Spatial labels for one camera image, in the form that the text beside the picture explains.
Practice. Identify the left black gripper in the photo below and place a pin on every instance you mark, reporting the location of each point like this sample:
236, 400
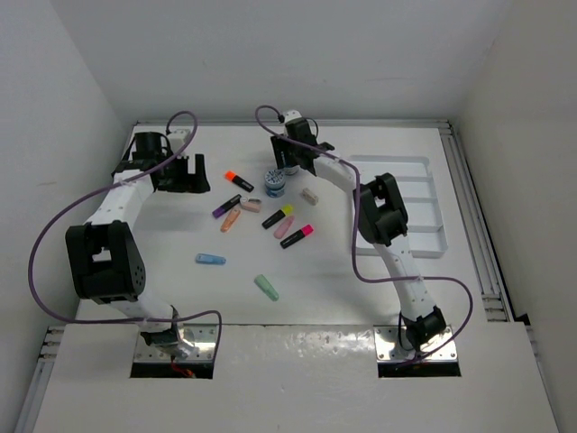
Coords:
188, 182

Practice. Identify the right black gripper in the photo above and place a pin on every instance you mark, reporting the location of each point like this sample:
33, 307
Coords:
281, 147

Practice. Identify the blue jar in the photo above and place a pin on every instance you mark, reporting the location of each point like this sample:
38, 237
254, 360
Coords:
290, 171
274, 183

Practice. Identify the purple cap black highlighter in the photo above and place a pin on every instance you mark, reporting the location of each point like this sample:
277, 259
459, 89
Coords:
227, 206

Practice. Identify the orange cap black highlighter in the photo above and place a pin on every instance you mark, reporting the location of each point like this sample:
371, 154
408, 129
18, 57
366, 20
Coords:
239, 181

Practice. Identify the orange pastel highlighter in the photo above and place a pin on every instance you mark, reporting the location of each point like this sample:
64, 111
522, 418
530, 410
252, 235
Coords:
230, 220

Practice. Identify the yellow cap black highlighter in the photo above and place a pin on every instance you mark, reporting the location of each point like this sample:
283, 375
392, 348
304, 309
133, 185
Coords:
285, 211

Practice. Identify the blue pastel highlighter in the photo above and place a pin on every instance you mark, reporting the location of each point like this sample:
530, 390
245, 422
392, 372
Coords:
210, 259

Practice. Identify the pink pastel highlighter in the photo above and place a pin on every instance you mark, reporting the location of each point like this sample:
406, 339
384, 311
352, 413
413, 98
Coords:
284, 226

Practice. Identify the pink cap black highlighter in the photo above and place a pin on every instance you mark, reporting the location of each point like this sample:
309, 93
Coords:
295, 237

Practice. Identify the green pastel highlighter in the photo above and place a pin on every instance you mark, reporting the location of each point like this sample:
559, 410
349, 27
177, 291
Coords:
266, 287

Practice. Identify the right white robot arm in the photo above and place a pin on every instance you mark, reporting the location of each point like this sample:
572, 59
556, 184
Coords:
380, 218

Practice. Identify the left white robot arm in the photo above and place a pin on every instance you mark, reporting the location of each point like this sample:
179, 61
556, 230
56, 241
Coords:
104, 259

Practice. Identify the beige eraser block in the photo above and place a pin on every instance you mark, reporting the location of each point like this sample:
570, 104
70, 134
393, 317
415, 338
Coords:
309, 196

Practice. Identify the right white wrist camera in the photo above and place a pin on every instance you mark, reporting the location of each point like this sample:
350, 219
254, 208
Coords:
290, 116

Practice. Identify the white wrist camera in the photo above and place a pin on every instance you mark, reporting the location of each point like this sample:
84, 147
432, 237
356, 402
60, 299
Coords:
177, 138
290, 116

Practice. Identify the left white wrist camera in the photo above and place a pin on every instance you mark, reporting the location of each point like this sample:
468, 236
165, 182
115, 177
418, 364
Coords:
177, 138

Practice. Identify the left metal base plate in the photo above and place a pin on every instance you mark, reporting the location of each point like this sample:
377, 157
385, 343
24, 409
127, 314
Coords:
186, 343

